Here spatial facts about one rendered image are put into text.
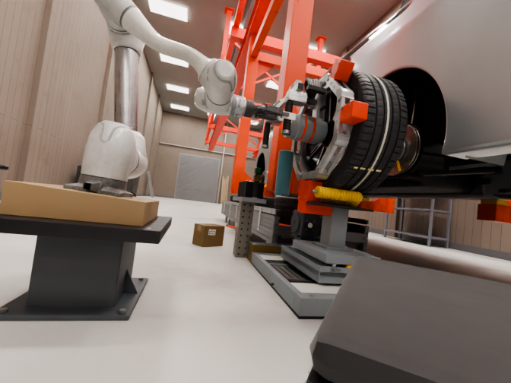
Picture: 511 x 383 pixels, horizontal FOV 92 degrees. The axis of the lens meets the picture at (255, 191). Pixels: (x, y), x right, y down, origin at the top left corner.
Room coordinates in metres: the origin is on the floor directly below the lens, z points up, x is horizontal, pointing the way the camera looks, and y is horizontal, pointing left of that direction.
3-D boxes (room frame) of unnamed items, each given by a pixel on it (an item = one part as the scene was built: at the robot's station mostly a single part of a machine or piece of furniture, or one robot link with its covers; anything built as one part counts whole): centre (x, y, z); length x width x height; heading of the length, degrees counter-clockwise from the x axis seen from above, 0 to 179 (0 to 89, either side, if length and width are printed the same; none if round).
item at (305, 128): (1.33, -0.22, 0.85); 0.21 x 0.14 x 0.14; 104
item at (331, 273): (1.43, -0.45, 0.13); 0.50 x 0.36 x 0.10; 14
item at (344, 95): (1.35, -0.29, 0.85); 0.54 x 0.07 x 0.54; 14
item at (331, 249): (1.39, -0.46, 0.32); 0.40 x 0.30 x 0.28; 14
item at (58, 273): (0.94, 0.58, 0.15); 0.50 x 0.50 x 0.30; 15
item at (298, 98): (1.13, -0.14, 0.93); 0.09 x 0.05 x 0.05; 104
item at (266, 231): (3.21, -0.28, 0.14); 2.47 x 0.85 x 0.27; 14
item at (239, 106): (1.07, 0.12, 0.83); 0.09 x 0.06 x 0.09; 14
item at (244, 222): (1.93, 0.06, 0.21); 0.10 x 0.10 x 0.42; 14
